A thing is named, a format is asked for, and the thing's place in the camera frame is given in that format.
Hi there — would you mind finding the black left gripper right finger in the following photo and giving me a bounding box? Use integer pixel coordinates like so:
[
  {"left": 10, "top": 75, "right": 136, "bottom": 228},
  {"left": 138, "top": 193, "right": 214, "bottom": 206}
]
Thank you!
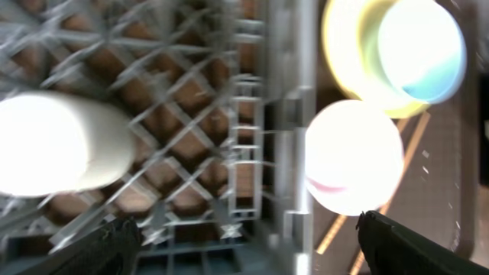
[{"left": 356, "top": 211, "right": 488, "bottom": 275}]

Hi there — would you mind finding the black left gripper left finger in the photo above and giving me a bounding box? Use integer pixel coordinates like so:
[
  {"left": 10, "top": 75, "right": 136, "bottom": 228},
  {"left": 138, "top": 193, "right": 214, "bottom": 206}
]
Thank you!
[{"left": 16, "top": 218, "right": 142, "bottom": 275}]

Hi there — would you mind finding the white pink-rimmed bowl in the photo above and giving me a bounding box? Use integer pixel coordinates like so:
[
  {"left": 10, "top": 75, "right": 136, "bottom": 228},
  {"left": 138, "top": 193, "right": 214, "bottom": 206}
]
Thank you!
[{"left": 304, "top": 100, "right": 404, "bottom": 216}]

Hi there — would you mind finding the white cup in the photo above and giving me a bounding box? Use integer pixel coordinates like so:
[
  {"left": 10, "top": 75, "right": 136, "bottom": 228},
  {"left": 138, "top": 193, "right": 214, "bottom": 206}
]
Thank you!
[{"left": 1, "top": 92, "right": 136, "bottom": 197}]

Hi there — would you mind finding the light blue cup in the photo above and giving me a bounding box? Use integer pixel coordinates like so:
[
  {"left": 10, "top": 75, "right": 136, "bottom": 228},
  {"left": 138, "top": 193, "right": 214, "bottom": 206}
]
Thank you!
[{"left": 377, "top": 0, "right": 467, "bottom": 104}]

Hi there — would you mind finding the grey plastic dishwasher rack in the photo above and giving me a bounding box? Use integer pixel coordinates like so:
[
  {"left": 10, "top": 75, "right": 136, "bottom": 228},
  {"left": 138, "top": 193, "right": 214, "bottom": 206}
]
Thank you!
[{"left": 1, "top": 1, "right": 319, "bottom": 274}]

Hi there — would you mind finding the dark brown serving tray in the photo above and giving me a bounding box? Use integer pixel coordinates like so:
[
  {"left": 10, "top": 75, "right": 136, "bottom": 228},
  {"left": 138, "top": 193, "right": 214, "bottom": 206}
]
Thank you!
[{"left": 311, "top": 0, "right": 488, "bottom": 275}]

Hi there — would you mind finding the right wooden chopstick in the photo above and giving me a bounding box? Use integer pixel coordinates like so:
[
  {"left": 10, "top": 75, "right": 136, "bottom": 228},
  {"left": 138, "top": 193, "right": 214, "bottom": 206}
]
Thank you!
[{"left": 349, "top": 112, "right": 431, "bottom": 275}]

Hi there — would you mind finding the wooden chopstick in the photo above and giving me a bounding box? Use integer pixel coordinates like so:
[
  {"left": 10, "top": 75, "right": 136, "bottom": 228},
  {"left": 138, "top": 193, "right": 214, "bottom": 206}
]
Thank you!
[
  {"left": 316, "top": 118, "right": 410, "bottom": 254},
  {"left": 349, "top": 112, "right": 431, "bottom": 275}
]

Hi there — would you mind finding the left wooden chopstick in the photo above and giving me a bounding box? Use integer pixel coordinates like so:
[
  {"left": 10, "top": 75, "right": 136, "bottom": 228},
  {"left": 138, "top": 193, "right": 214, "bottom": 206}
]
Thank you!
[{"left": 316, "top": 118, "right": 410, "bottom": 254}]

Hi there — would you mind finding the yellow plate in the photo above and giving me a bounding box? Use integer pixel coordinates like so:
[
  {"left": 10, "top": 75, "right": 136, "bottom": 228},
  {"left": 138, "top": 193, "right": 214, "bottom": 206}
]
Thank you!
[{"left": 321, "top": 0, "right": 430, "bottom": 118}]

